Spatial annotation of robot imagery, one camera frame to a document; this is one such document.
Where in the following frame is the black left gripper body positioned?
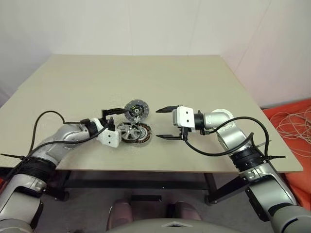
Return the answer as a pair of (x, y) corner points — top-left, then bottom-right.
(105, 116), (117, 131)

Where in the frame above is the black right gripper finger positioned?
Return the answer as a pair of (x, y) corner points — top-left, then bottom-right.
(155, 133), (183, 142)
(155, 104), (183, 114)

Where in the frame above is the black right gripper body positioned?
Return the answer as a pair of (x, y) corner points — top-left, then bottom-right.
(178, 126), (190, 141)

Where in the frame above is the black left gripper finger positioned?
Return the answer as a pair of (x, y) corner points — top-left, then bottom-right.
(101, 107), (127, 120)

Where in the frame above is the silver spoked rotor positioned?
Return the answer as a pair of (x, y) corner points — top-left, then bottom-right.
(117, 122), (144, 143)

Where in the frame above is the copper wound motor stator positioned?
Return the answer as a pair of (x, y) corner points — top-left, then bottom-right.
(132, 123), (153, 146)

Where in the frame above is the grey round motor lid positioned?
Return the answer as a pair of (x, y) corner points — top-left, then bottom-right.
(125, 99), (150, 121)

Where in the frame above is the dark maroon rounded shape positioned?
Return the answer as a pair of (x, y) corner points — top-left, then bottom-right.
(173, 201), (202, 221)
(108, 198), (134, 229)

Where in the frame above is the orange bean bag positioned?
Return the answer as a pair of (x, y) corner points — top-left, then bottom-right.
(262, 98), (311, 214)

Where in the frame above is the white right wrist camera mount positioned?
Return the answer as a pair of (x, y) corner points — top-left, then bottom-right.
(172, 106), (196, 133)

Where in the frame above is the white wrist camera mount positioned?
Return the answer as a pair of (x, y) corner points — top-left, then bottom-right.
(172, 106), (196, 133)
(93, 118), (121, 148)

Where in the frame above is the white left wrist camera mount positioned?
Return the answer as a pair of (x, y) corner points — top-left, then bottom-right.
(93, 118), (121, 148)

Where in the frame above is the black table frame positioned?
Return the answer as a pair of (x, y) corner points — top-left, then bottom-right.
(46, 169), (251, 204)

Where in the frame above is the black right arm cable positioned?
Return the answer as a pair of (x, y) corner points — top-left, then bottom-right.
(183, 116), (271, 162)

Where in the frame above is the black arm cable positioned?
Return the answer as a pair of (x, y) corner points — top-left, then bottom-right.
(23, 111), (113, 158)
(183, 116), (271, 162)

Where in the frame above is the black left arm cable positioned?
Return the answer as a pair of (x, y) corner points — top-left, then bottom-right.
(23, 111), (113, 158)

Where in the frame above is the white coiled cable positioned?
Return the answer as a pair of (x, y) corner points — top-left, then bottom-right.
(269, 111), (311, 149)

